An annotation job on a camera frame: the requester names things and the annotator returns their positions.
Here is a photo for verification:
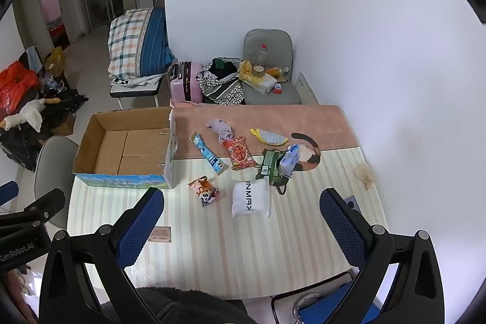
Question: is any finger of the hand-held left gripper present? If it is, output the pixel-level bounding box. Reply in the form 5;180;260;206
0;181;19;206
21;188;66;230

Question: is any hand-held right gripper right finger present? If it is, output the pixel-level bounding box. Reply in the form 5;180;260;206
319;188;445;324

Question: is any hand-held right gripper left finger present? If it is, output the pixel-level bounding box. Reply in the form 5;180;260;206
39;186;166;324

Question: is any orange panda snack packet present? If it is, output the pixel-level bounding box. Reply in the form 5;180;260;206
188;176;221;208

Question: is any blue tissue packet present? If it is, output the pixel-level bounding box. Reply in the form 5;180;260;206
279;144;302;178

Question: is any white soft packet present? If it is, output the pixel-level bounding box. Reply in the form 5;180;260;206
231;179;272;218

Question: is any green packet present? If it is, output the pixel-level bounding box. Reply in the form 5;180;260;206
255;148;291;196

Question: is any long blue stick packet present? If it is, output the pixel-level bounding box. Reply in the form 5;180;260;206
190;131;228;175

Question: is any yellow pouch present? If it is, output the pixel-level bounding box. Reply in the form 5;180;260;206
250;128;288;147

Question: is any red snack packet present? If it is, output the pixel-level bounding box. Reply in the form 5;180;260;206
221;136;256;171

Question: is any small brown label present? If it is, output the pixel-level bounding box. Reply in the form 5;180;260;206
149;227;173;244

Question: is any light grey shell chair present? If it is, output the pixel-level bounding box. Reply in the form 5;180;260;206
33;135;80;230

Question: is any pile of black bags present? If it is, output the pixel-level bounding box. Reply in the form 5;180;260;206
0;89;88;173

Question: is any blue chair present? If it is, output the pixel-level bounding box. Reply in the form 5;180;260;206
271;269;380;324

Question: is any white goose plush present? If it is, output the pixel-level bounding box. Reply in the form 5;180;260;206
0;98;48;133

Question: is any cat shaped mat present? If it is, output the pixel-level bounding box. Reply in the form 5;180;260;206
290;132;323;173

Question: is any striped tablecloth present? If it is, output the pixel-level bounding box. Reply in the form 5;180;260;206
66;147;390;300

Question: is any dark fleece clothing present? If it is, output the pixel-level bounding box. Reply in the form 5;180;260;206
101;286;259;324

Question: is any red plastic bag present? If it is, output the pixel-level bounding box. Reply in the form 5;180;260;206
0;61;40;112

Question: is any pink table mat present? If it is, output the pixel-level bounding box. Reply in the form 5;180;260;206
169;104;359;159

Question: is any white metal stool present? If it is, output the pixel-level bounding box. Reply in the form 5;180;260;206
109;73;164;110

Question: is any light blue cloth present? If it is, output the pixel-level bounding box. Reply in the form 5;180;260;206
26;47;43;73

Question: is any white leaning panel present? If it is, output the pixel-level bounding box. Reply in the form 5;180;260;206
296;71;320;105

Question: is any pink suitcase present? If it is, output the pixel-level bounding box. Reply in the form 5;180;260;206
169;61;204;104

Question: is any patterned fabric bag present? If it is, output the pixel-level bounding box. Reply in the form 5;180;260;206
195;57;245;105

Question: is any white flat box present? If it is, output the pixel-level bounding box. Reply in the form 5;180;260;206
247;73;278;95

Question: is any plaid bedding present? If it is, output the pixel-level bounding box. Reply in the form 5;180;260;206
107;8;154;79

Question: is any black garment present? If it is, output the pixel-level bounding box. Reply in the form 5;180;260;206
210;58;239;79

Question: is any blue folded blanket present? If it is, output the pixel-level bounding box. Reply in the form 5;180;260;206
139;7;175;76

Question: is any yellow plastic bag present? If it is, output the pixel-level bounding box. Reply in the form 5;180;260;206
238;60;262;84

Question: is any grey padded chair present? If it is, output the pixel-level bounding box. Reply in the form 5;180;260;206
242;29;302;105

